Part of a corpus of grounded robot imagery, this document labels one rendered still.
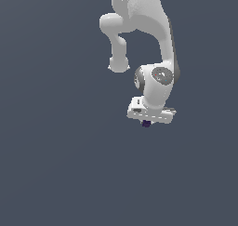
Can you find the small dark purple cube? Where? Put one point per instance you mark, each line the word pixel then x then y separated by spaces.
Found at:
pixel 146 123

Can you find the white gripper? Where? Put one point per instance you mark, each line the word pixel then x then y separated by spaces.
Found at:
pixel 148 113

